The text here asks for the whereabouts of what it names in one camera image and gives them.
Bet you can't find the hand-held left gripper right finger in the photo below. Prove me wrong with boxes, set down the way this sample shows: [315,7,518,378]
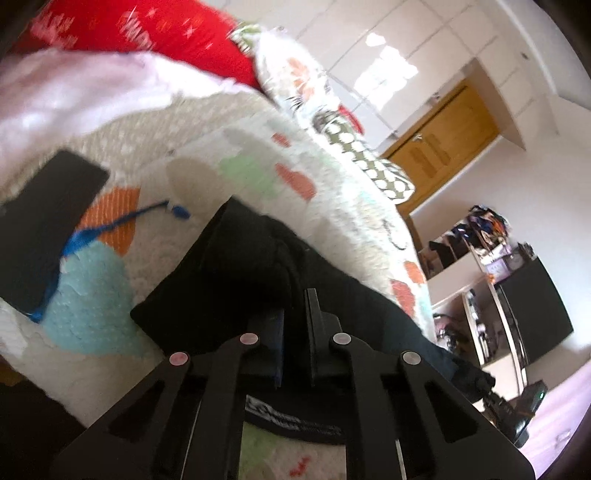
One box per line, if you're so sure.
[304,288,537,480]

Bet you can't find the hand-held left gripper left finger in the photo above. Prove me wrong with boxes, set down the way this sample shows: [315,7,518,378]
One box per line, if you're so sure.
[51,309,285,480]

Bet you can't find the black pants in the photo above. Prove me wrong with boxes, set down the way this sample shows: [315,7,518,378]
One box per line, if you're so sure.
[130,196,472,446]

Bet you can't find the black television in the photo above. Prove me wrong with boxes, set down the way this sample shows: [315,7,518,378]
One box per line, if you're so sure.
[496,256,576,366]

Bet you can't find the white shoe rack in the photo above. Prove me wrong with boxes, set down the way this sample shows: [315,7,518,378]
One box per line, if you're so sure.
[416,205,536,403]

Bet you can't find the heart patterned quilt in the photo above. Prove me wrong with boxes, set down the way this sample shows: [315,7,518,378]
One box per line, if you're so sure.
[0,91,437,480]

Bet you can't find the green polka dot bolster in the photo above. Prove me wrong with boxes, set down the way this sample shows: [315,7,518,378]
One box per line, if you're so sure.
[313,111,416,205]

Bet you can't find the small red pillow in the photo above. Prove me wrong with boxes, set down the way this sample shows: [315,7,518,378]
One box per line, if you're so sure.
[339,105,366,137]

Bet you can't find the wooden door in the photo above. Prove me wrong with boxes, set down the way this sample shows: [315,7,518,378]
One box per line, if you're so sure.
[379,78,502,220]

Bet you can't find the white floral pillow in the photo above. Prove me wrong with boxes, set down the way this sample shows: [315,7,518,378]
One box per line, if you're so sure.
[231,23,348,131]

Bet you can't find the glossy white wardrobe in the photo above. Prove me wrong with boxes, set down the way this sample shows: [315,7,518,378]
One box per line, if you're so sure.
[203,0,555,153]

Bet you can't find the pink white blanket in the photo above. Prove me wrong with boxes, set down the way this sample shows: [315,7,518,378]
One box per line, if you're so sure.
[0,48,260,163]

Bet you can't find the long red printed pillow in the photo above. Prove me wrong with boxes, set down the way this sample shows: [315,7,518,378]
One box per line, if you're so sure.
[25,0,269,91]

